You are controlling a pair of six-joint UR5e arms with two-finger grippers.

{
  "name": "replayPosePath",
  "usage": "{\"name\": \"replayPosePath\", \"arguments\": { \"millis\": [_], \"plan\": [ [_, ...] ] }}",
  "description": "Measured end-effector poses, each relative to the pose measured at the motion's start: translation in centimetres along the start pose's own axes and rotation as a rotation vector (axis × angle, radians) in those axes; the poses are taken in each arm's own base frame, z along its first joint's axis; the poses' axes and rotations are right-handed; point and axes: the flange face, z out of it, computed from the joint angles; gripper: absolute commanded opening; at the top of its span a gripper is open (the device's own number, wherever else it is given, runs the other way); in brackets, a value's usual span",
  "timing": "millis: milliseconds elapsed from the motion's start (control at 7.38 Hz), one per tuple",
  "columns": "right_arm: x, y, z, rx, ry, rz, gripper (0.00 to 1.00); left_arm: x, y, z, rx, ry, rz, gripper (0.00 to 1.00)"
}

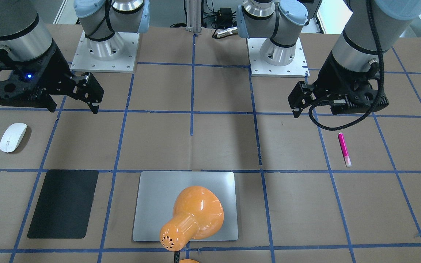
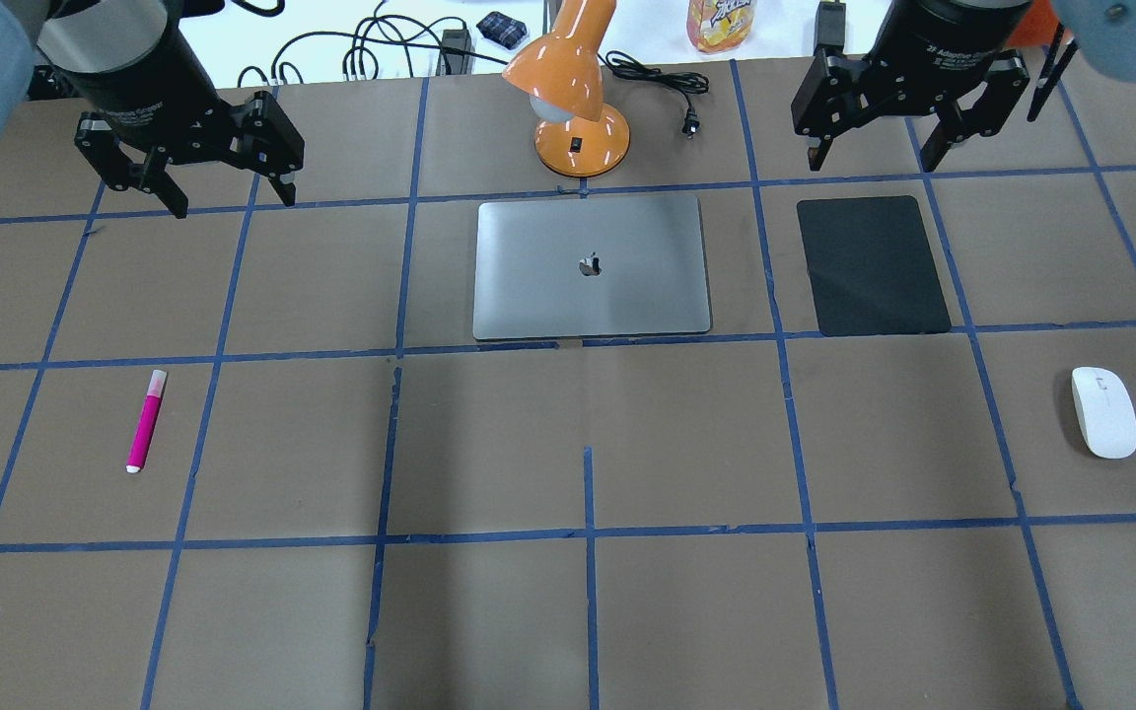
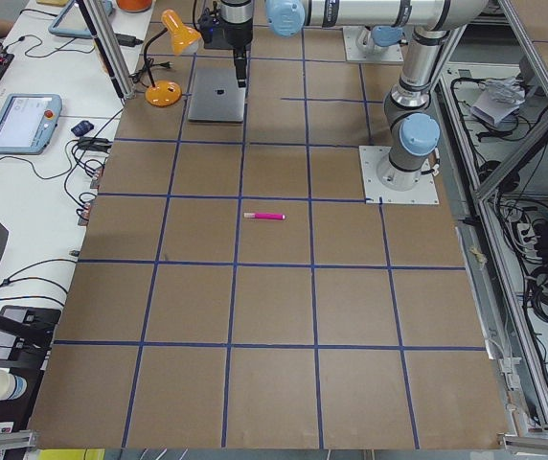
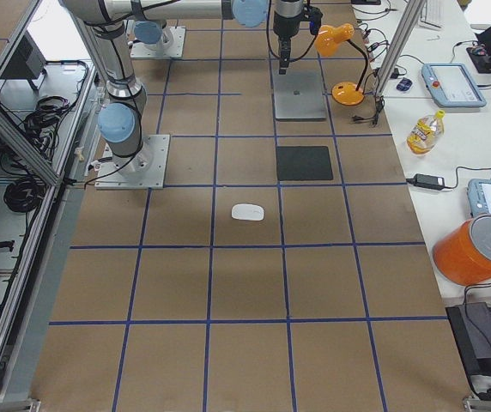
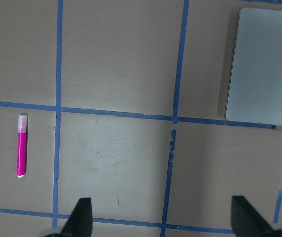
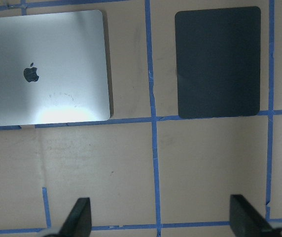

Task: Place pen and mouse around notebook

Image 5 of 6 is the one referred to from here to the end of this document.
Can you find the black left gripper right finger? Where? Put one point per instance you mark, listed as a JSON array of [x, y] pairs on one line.
[[247, 222]]

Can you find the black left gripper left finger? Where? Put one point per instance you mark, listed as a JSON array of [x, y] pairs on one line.
[[80, 222]]

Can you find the pink marker pen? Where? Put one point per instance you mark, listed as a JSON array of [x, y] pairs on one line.
[[21, 146]]

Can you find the silver laptop notebook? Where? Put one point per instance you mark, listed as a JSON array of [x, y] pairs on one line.
[[255, 87]]

